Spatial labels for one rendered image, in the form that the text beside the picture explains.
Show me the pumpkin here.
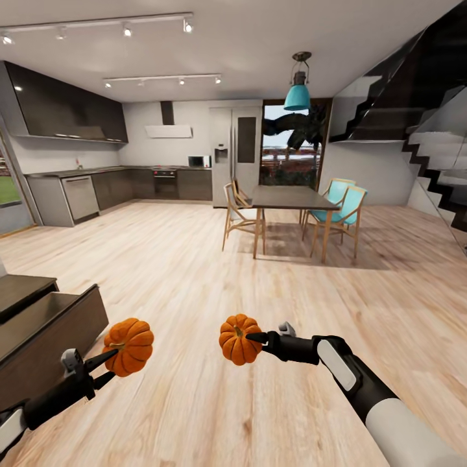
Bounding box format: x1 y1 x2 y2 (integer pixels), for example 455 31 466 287
102 318 154 377
219 314 263 366

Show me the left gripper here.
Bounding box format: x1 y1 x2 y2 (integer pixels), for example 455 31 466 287
46 349 118 416

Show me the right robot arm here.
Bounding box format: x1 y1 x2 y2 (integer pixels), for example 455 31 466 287
246 321 467 467

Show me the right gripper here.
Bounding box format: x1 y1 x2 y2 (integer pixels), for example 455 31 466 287
246 331 302 363

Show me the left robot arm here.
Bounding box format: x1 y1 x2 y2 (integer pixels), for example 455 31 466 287
0 348 118 462

